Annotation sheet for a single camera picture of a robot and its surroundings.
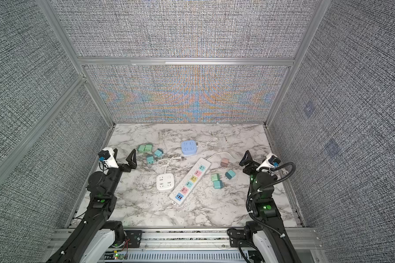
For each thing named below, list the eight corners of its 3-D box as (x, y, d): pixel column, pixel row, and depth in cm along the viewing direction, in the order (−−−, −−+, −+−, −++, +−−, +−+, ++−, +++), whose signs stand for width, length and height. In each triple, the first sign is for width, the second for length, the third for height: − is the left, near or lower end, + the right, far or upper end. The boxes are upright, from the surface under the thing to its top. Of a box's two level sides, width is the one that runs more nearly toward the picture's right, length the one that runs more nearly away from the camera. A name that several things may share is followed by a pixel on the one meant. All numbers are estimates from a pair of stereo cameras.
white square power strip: (155, 192, 89) (154, 190, 87) (158, 175, 95) (157, 173, 93) (173, 192, 89) (173, 190, 87) (175, 175, 95) (174, 173, 93)
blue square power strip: (180, 155, 105) (180, 152, 102) (181, 142, 111) (181, 139, 109) (197, 155, 105) (197, 152, 102) (197, 142, 111) (197, 139, 109)
